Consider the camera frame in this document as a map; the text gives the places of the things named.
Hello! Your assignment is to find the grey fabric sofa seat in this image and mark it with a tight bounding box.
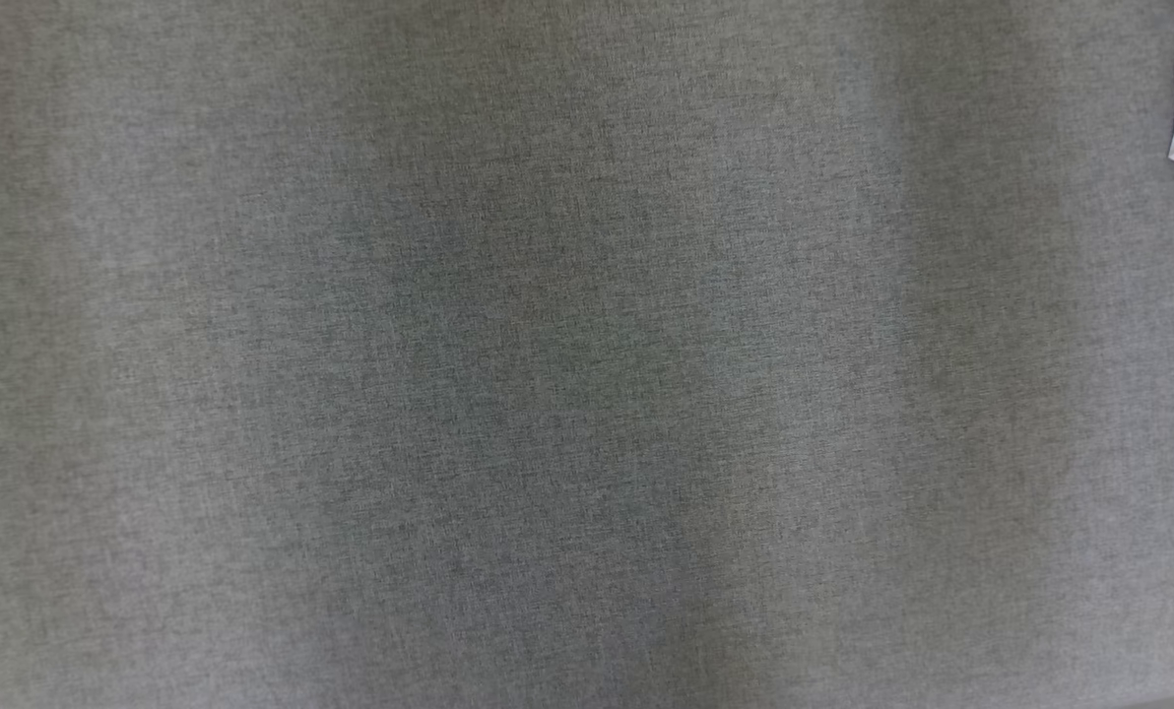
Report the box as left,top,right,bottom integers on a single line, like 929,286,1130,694
0,0,1174,709

